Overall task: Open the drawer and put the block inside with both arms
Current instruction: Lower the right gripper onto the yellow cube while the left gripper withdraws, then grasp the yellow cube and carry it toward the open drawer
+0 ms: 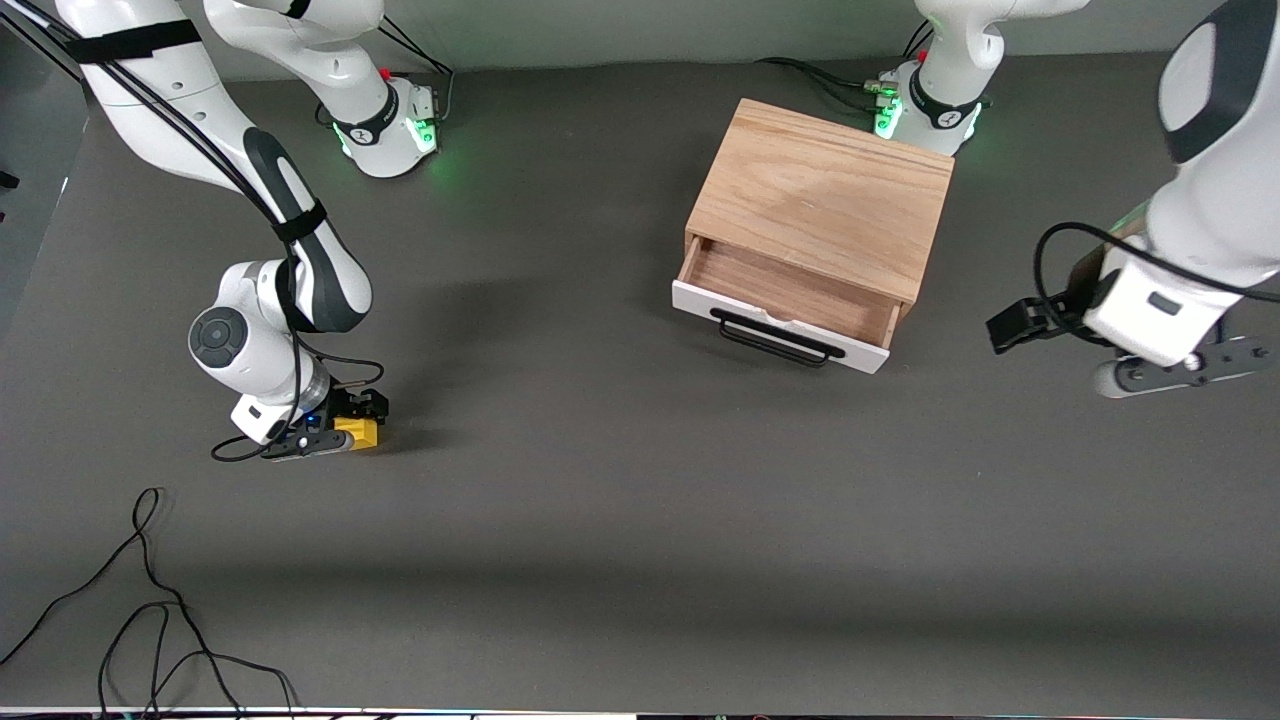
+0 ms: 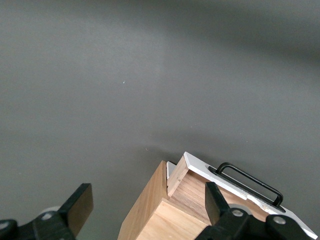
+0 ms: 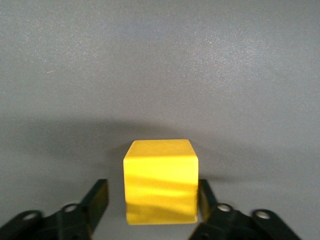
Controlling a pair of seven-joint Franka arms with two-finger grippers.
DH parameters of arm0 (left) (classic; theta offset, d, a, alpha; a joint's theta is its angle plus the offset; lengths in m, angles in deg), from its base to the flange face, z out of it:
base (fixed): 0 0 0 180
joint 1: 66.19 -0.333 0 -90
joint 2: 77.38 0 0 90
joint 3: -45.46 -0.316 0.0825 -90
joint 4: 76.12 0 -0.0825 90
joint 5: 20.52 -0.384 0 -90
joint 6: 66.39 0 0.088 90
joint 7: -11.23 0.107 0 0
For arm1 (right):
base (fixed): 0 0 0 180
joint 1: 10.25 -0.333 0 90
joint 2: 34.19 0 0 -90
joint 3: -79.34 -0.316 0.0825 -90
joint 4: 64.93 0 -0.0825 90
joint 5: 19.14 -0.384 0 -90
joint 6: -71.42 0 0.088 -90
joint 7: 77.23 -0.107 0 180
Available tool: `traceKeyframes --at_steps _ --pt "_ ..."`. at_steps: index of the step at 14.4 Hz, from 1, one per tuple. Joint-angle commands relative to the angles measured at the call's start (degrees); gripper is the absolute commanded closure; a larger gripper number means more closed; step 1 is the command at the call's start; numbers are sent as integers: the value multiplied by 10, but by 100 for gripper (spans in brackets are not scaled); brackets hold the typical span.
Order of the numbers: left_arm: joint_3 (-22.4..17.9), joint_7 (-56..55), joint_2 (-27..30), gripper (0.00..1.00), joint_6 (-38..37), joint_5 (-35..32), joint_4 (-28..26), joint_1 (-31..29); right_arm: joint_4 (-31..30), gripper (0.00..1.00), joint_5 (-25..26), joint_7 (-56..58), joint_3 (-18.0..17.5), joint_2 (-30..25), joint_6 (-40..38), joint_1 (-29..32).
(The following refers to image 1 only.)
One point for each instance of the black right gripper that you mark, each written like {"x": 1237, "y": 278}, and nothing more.
{"x": 352, "y": 403}

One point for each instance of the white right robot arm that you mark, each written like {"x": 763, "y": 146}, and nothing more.
{"x": 160, "y": 110}

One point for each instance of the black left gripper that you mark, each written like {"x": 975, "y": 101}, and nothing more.
{"x": 1062, "y": 311}

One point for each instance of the dark grey table mat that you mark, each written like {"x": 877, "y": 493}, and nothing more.
{"x": 640, "y": 500}

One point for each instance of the wooden drawer cabinet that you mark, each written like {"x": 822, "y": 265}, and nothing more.
{"x": 820, "y": 190}

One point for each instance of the white-fronted wooden drawer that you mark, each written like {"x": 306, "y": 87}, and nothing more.
{"x": 790, "y": 290}

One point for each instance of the yellow cube block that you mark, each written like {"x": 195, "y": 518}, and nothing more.
{"x": 365, "y": 432}

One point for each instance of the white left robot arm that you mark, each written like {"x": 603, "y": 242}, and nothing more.
{"x": 1220, "y": 230}

